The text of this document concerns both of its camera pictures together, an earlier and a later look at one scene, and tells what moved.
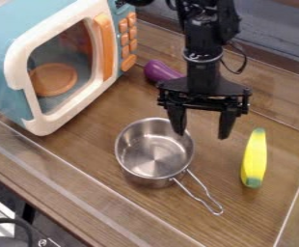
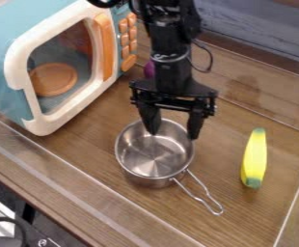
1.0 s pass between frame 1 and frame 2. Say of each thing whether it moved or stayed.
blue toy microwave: stayed
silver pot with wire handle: stayed
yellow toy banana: stayed
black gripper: moved
